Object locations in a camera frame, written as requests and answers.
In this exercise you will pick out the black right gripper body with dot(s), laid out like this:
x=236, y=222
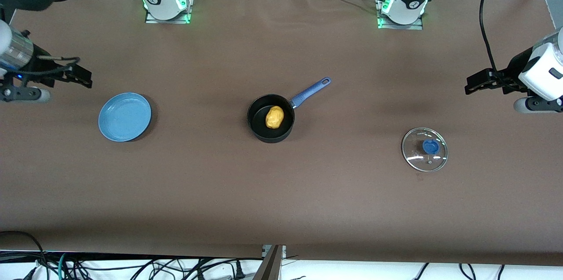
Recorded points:
x=38, y=70

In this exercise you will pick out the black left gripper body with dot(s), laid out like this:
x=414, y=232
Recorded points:
x=513, y=70

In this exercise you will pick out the glass lid with blue knob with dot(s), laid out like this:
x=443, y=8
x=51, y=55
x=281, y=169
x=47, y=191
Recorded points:
x=415, y=152

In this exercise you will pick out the yellow potato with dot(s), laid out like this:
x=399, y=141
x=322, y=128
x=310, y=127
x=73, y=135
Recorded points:
x=274, y=117

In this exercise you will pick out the blue round plate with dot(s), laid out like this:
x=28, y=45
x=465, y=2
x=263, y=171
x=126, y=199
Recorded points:
x=125, y=117

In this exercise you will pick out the brown table cover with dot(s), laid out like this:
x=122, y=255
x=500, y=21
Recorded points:
x=281, y=192

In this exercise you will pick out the black power plug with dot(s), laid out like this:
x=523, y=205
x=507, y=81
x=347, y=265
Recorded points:
x=239, y=271

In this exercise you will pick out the brown wooden beam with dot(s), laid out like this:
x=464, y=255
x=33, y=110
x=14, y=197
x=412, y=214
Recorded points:
x=269, y=267

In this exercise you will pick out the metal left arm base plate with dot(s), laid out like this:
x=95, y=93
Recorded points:
x=415, y=26

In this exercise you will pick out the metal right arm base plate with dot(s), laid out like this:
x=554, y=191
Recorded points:
x=187, y=7

